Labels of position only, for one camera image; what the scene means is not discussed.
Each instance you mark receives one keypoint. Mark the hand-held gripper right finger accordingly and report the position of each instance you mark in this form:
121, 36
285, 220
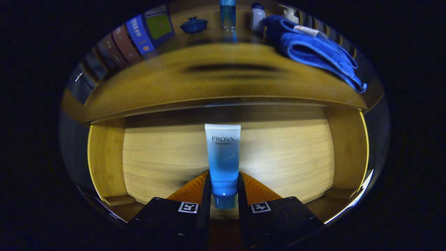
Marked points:
243, 223

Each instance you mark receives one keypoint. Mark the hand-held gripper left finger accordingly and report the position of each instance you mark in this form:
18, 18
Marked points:
205, 223

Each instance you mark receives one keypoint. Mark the blue white cosmetic tube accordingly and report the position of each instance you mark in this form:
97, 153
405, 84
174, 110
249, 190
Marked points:
223, 157

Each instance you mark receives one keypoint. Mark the wooden drawer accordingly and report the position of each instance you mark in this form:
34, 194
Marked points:
278, 157

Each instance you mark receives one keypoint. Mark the wooden countertop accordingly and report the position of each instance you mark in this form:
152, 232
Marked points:
156, 80

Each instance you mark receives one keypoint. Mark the wooden cabinet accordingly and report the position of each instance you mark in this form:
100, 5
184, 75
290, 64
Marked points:
73, 109

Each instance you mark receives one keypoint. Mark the folded blue towel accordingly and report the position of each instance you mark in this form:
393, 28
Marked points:
313, 52

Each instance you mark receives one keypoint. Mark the metal clip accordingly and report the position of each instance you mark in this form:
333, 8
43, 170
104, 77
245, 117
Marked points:
78, 77

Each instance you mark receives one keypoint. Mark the reddish brown book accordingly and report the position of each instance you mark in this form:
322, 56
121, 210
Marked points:
126, 43

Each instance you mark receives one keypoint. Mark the blue lidded teacup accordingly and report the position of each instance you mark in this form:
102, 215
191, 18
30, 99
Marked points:
193, 26

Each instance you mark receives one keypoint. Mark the dark brown book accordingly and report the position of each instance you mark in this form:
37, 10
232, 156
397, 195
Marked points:
108, 50

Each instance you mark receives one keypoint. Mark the thick blue book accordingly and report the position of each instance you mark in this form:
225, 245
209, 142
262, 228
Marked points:
150, 29

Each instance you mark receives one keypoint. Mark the white bottle blue cap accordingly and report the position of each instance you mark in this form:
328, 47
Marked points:
258, 19

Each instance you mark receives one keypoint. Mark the clear blue bottle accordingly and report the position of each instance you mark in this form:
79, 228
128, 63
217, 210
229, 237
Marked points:
227, 15

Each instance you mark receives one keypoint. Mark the white pump bottle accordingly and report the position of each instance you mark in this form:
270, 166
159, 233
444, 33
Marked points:
291, 14

